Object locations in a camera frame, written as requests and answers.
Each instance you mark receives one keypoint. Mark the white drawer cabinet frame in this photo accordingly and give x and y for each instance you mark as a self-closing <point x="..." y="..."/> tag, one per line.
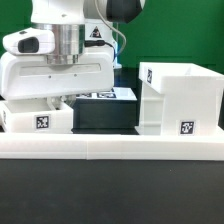
<point x="179" y="99"/>

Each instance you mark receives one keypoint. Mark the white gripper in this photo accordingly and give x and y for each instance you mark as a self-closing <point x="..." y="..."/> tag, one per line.
<point x="27" y="77"/>

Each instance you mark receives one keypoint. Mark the white L-shaped table fence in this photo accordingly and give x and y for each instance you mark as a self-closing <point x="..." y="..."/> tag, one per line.
<point x="110" y="147"/>

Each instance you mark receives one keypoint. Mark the white front drawer box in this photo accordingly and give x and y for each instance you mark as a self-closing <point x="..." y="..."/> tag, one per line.
<point x="35" y="116"/>

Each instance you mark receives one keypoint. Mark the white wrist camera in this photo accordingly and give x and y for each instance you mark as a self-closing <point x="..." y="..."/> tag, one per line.
<point x="29" y="41"/>

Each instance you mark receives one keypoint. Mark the white marker tag sheet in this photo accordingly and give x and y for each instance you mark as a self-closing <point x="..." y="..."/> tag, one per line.
<point x="116" y="93"/>

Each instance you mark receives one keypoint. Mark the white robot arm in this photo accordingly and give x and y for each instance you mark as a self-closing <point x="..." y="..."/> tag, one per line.
<point x="54" y="57"/>

